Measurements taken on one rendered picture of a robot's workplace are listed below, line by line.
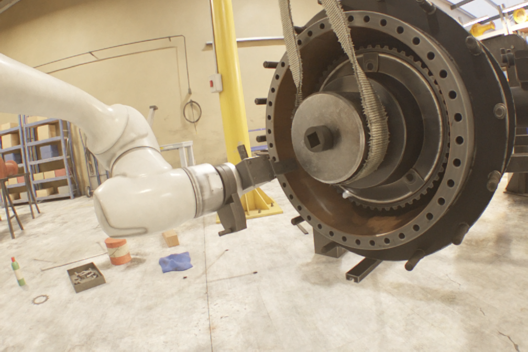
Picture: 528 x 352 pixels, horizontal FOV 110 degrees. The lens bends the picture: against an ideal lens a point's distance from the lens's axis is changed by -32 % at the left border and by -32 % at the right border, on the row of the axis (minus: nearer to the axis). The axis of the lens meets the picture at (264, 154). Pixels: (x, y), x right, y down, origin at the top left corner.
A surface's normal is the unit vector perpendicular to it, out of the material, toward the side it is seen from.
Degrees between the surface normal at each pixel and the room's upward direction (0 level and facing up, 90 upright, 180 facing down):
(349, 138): 90
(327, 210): 29
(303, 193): 48
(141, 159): 37
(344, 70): 90
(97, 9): 90
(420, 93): 90
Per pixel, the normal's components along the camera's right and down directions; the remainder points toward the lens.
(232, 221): -0.77, 0.15
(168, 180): 0.46, -0.65
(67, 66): 0.22, 0.05
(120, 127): 0.37, -0.31
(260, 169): 0.54, -0.36
